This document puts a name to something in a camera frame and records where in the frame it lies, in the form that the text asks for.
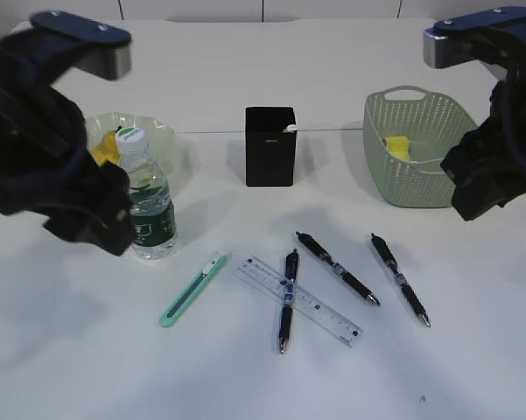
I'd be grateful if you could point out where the teal utility knife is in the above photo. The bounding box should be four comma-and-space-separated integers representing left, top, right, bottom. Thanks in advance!
158, 253, 228, 328

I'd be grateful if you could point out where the translucent green wavy plate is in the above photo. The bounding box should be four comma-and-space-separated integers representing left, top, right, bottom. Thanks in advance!
86, 112, 176, 176

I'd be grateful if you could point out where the black pen right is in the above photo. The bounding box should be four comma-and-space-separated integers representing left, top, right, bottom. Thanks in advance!
370, 234, 431, 327

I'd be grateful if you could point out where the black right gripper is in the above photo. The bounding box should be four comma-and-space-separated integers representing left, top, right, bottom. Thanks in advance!
439, 24, 526, 222

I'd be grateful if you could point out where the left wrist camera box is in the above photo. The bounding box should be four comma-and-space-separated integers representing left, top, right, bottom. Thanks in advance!
30, 10, 132, 81

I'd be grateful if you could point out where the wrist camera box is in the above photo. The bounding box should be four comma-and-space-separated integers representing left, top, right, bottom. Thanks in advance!
423, 6, 526, 69
30, 10, 132, 81

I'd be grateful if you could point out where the clear plastic ruler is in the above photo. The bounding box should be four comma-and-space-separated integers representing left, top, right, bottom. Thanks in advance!
233, 256, 362, 347

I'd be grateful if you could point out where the black pen middle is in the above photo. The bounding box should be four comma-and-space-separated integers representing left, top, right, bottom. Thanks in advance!
295, 232, 381, 306

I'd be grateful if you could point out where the yellow pear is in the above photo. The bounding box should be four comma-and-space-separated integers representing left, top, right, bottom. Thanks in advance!
91, 126, 122, 166

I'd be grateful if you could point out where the green woven plastic basket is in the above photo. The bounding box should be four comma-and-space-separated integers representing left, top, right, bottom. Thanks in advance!
362, 86, 477, 208

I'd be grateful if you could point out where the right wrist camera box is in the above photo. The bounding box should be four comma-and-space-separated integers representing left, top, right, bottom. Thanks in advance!
423, 6, 526, 69

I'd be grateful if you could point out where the black pen on ruler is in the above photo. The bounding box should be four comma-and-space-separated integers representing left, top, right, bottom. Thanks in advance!
277, 248, 299, 354

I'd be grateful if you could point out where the clear water bottle green label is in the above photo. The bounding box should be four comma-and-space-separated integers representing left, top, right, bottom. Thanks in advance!
116, 126, 178, 260

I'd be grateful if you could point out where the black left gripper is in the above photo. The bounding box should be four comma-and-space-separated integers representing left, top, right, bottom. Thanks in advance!
0, 26, 137, 256

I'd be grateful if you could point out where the black square pen holder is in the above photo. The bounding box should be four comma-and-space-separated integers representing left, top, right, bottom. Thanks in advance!
245, 107, 297, 187

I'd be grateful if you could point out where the yellow utility knife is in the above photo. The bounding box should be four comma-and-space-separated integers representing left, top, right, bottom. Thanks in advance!
283, 124, 298, 134

